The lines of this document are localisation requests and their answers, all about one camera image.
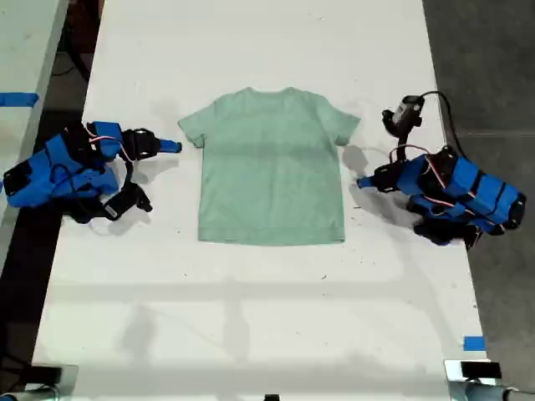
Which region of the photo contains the black camera cable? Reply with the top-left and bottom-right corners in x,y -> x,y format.
420,90 -> 466,156
62,205 -> 110,226

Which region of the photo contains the long blue tape strip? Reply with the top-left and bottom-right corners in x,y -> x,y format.
0,92 -> 40,108

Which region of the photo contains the pale side table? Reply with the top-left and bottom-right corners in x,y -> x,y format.
0,0 -> 70,271

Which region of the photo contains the black floor cable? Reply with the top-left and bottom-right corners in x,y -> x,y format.
50,39 -> 92,84

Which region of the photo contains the black camera stalk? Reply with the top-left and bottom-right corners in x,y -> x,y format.
121,160 -> 137,191
389,129 -> 415,165

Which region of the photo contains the pale green T-shirt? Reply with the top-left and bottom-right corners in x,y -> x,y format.
177,86 -> 361,246

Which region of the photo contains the short blue tape strip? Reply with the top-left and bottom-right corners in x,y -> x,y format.
463,335 -> 487,353

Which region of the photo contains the metal table bracket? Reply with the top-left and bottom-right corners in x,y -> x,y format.
23,363 -> 80,401
443,358 -> 535,401

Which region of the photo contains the small black box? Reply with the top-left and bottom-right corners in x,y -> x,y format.
29,365 -> 64,384
460,361 -> 502,379

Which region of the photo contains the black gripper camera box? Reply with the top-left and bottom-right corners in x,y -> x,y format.
101,186 -> 154,221
381,94 -> 426,137

